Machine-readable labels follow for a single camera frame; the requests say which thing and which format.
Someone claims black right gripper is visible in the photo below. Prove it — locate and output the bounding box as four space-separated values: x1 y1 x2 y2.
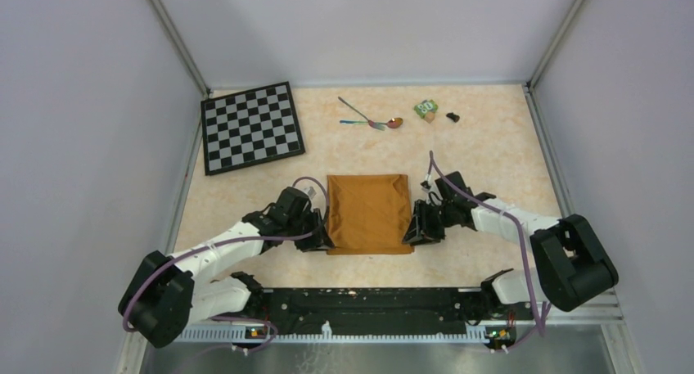
402 199 456 247

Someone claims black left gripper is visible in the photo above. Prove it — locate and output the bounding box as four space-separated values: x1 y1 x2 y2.
286 208 335 252

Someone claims brown cloth napkin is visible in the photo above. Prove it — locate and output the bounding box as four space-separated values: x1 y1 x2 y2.
327 174 414 255

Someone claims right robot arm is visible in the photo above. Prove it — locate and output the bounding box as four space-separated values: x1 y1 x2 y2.
403 171 620 318

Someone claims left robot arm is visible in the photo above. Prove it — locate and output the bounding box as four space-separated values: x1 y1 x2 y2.
118 187 335 348

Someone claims iridescent metal spoon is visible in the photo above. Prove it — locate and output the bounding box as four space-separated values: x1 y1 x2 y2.
339 117 403 130

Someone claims small black object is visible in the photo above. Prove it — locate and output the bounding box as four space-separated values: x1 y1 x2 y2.
446 112 460 123

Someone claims iridescent metal fork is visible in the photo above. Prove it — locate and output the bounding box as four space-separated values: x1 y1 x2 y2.
338 97 385 131

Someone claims green numbered wooden block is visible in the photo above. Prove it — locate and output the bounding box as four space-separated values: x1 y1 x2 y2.
413 99 439 124

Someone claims black white checkerboard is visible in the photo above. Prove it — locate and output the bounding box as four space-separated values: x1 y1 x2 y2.
201 82 306 176

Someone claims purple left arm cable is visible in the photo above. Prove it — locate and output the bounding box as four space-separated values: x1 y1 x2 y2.
121 177 331 355

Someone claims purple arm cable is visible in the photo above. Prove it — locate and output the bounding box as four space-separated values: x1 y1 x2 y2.
421 151 553 354
121 177 331 355

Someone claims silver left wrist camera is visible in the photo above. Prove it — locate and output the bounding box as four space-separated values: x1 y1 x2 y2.
301 186 320 200

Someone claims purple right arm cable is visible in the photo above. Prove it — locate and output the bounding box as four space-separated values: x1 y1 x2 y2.
421 151 553 354

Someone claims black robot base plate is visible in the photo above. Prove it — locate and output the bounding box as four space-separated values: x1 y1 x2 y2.
237 287 533 336

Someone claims aluminium frame rail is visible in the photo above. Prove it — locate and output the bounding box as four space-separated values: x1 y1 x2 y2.
129 287 624 345

